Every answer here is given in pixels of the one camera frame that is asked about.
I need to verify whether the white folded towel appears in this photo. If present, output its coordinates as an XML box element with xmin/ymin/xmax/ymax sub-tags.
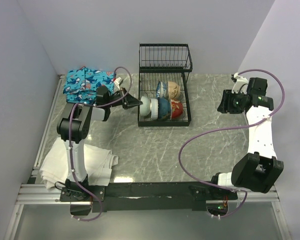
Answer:
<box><xmin>39</xmin><ymin>137</ymin><xmax>119</xmax><ymax>189</ymax></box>

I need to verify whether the blue white patterned bowl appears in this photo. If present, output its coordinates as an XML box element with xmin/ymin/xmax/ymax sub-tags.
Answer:
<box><xmin>156</xmin><ymin>81</ymin><xmax>169</xmax><ymax>99</ymax></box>

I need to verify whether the cream bowl with brown outside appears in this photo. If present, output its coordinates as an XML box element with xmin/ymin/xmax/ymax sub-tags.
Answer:
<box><xmin>167</xmin><ymin>81</ymin><xmax>181</xmax><ymax>100</ymax></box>

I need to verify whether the brown interior dark bowl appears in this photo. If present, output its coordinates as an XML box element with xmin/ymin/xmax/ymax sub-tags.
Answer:
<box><xmin>157</xmin><ymin>98</ymin><xmax>171</xmax><ymax>121</ymax></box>

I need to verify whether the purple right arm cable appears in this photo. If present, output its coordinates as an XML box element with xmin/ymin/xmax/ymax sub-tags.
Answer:
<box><xmin>177</xmin><ymin>69</ymin><xmax>286</xmax><ymax>219</ymax></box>

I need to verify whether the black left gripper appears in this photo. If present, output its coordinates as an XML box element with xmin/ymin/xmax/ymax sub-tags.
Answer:
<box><xmin>106</xmin><ymin>87</ymin><xmax>143</xmax><ymax>110</ymax></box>

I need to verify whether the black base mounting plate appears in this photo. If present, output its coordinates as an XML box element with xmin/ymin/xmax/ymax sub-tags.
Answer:
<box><xmin>59</xmin><ymin>181</ymin><xmax>238</xmax><ymax>216</ymax></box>

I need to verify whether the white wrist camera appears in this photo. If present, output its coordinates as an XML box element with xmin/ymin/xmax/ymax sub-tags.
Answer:
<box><xmin>113</xmin><ymin>77</ymin><xmax>124</xmax><ymax>91</ymax></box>
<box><xmin>231</xmin><ymin>72</ymin><xmax>249</xmax><ymax>94</ymax></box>

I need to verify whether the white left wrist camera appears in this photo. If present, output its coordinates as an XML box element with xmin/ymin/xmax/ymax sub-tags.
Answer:
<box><xmin>113</xmin><ymin>77</ymin><xmax>124</xmax><ymax>91</ymax></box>

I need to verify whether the blue shark print cloth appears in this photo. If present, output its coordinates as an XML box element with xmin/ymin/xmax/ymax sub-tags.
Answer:
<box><xmin>63</xmin><ymin>66</ymin><xmax>115</xmax><ymax>105</ymax></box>

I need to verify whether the black wire dish rack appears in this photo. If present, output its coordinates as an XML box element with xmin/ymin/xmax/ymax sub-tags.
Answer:
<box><xmin>137</xmin><ymin>43</ymin><xmax>193</xmax><ymax>127</ymax></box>

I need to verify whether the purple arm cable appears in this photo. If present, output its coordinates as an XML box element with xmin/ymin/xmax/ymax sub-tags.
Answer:
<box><xmin>68</xmin><ymin>66</ymin><xmax>133</xmax><ymax>222</ymax></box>
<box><xmin>177</xmin><ymin>69</ymin><xmax>286</xmax><ymax>219</ymax></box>

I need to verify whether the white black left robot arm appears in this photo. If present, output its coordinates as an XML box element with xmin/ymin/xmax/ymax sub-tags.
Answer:
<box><xmin>56</xmin><ymin>85</ymin><xmax>143</xmax><ymax>201</ymax></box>

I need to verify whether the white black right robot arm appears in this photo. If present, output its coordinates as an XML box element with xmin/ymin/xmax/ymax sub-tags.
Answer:
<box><xmin>209</xmin><ymin>73</ymin><xmax>284</xmax><ymax>200</ymax></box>

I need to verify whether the pale green bowl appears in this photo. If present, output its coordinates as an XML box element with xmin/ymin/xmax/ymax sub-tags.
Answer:
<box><xmin>139</xmin><ymin>96</ymin><xmax>151</xmax><ymax>117</ymax></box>

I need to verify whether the aluminium frame rail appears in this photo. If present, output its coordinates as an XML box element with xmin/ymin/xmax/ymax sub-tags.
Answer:
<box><xmin>15</xmin><ymin>184</ymin><xmax>280</xmax><ymax>205</ymax></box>

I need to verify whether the plain white bowl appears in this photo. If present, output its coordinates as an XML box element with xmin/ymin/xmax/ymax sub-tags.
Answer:
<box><xmin>150</xmin><ymin>98</ymin><xmax>159</xmax><ymax>121</ymax></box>

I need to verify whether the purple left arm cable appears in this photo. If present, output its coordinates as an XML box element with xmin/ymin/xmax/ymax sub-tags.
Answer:
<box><xmin>68</xmin><ymin>66</ymin><xmax>133</xmax><ymax>222</ymax></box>

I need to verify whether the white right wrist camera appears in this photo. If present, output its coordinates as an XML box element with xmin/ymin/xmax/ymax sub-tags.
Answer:
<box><xmin>231</xmin><ymin>72</ymin><xmax>249</xmax><ymax>94</ymax></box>

